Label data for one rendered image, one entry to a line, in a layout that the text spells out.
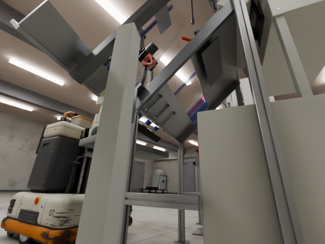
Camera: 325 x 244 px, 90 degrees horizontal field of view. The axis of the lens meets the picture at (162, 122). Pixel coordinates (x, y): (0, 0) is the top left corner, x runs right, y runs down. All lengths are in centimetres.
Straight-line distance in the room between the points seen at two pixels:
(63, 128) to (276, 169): 136
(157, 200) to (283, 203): 35
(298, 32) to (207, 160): 72
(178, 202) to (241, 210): 18
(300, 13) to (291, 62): 25
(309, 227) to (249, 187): 15
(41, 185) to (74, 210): 38
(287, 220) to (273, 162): 14
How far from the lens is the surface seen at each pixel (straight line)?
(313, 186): 61
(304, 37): 106
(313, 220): 60
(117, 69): 50
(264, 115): 60
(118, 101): 43
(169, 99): 94
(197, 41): 87
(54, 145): 145
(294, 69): 74
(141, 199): 63
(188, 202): 57
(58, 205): 115
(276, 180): 55
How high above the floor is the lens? 34
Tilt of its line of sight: 22 degrees up
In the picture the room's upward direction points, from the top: 2 degrees clockwise
